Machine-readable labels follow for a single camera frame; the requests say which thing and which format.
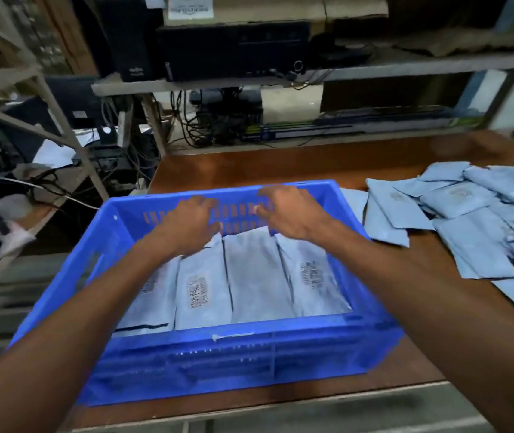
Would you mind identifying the person's right hand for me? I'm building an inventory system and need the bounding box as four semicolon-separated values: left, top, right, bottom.
254;185;335;242

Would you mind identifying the person's left hand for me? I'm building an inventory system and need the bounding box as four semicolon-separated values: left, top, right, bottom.
153;196;223;258

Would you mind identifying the person's right forearm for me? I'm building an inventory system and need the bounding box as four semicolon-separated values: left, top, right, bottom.
315;216;514;433

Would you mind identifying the person's left forearm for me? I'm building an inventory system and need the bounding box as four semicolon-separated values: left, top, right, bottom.
0;234;182;433

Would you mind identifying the grey mailer packet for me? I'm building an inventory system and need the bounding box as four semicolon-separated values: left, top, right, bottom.
275;233;353;317
222;226;296;324
174;233;233;331
115;256;182;335

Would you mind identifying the long flat dark device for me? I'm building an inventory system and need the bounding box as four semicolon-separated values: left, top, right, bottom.
242;106;484;142

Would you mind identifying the blue plastic crate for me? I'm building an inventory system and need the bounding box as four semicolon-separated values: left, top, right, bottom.
10;179;405;407

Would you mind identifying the black desktop computer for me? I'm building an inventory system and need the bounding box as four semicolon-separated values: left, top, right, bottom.
157;21;312;82

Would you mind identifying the white paper sheet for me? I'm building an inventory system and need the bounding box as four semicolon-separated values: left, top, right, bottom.
32;139;78;170

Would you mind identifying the black monitor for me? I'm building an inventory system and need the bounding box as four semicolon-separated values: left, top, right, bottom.
44;75;105;131

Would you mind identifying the grey metal angle rack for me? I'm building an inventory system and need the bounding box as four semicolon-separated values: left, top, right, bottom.
0;9;110;312

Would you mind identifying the black speaker box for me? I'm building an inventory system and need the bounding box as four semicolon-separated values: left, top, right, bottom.
98;0;157;83

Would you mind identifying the brown cardboard box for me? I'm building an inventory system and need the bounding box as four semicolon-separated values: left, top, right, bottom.
163;0;389;27

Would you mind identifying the white cloth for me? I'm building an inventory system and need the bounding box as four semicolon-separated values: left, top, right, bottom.
0;220;37;265

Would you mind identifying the grey metal shelf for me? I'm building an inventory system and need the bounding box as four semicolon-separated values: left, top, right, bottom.
91;48;514;98

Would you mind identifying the pile of grey mailer bags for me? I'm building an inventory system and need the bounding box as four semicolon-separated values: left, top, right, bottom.
340;161;514;330

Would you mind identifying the white paper label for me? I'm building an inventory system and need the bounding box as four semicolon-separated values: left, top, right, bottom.
167;0;215;20

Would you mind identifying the brown crumpled sheet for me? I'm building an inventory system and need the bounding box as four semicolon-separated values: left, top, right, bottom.
394;28;514;58

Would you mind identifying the tangle of black cables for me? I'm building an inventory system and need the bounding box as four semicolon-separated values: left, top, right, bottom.
168;87;264;148

